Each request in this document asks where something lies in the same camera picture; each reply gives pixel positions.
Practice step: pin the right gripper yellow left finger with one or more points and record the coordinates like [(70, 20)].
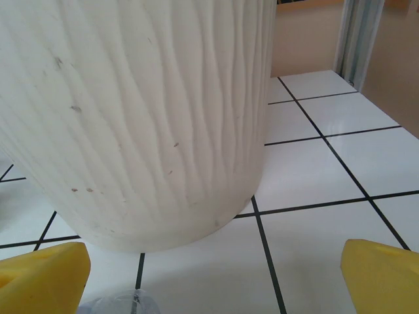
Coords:
[(42, 281)]

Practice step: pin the white ribbed plastic bin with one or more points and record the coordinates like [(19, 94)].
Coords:
[(131, 114)]

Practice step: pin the aluminium frame post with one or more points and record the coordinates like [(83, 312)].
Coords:
[(355, 39)]

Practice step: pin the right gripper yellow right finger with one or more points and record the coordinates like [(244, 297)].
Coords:
[(386, 281)]

